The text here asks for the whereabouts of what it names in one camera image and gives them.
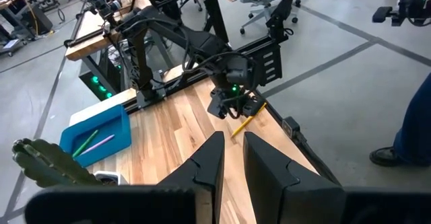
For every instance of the black gantry post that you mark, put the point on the black gantry post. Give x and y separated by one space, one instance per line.
213 12
283 12

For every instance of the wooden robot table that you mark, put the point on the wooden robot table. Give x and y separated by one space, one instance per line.
89 25

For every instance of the green pen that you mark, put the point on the green pen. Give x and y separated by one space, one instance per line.
85 143

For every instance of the blue plastic tray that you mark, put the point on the blue plastic tray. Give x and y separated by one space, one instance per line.
111 143

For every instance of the black aluminium table frame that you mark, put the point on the black aluminium table frame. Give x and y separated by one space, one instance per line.
320 163

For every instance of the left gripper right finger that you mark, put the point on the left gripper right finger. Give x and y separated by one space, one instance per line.
283 190

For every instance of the person's shoe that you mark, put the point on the person's shoe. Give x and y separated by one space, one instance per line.
384 156

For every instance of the table-level camera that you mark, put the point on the table-level camera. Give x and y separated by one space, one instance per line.
290 127

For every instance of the black computer green lights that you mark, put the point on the black computer green lights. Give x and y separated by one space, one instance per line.
101 76

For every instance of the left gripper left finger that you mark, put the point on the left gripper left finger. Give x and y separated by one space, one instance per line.
205 177

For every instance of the black bin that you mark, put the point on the black bin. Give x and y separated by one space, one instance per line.
38 20

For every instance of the lilac pen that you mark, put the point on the lilac pen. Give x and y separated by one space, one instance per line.
97 144

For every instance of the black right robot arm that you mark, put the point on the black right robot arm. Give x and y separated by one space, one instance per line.
202 42

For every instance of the green cactus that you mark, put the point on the green cactus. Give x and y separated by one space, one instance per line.
50 163

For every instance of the yellow pencil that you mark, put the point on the yellow pencil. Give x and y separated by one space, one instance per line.
242 128

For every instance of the black vented box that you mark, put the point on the black vented box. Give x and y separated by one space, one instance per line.
269 66

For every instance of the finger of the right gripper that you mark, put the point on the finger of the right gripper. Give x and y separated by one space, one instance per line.
259 107
248 108

